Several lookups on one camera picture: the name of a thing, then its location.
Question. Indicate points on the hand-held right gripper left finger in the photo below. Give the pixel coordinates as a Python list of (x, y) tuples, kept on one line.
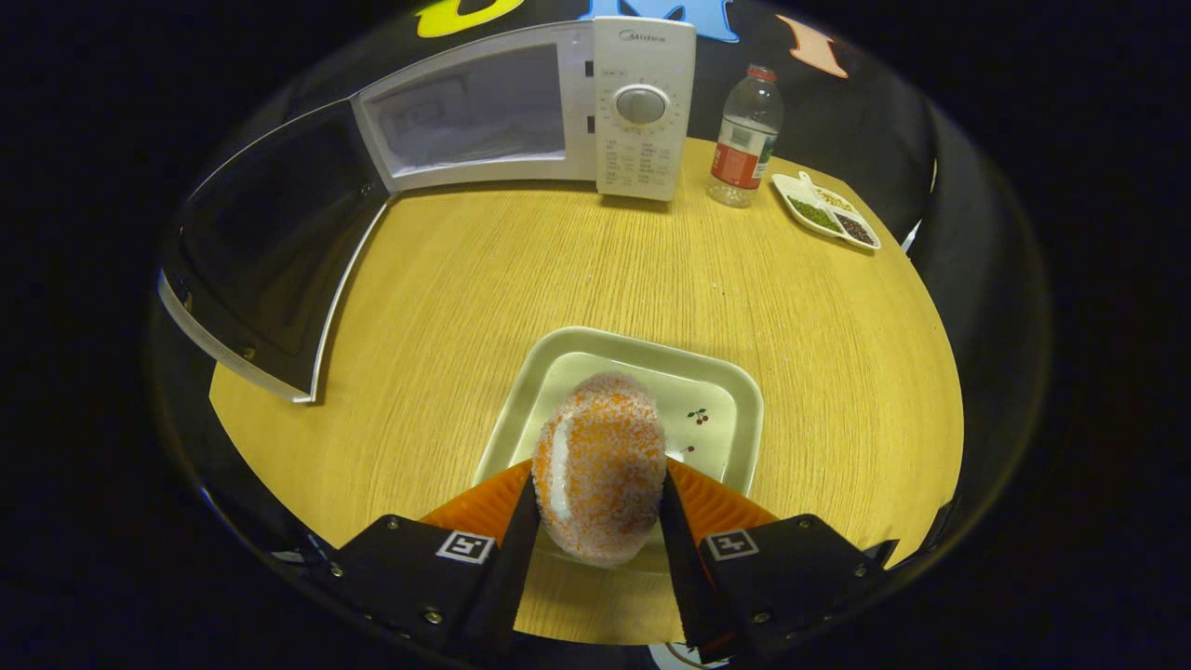
[(516, 568)]

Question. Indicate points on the orange breaded bun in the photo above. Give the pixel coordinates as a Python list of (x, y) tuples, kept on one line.
[(605, 465)]

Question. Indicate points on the pale green square plate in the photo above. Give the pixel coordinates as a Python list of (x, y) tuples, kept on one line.
[(716, 391)]

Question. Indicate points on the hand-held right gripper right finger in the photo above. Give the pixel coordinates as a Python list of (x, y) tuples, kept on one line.
[(684, 577)]

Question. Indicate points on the white divided dish of beans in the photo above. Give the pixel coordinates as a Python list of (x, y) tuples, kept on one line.
[(828, 216)]

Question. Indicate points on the clear red label plastic bottle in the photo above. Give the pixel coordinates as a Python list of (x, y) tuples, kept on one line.
[(742, 154)]

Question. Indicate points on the white microwave oven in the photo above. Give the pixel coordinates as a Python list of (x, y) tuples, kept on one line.
[(642, 102)]

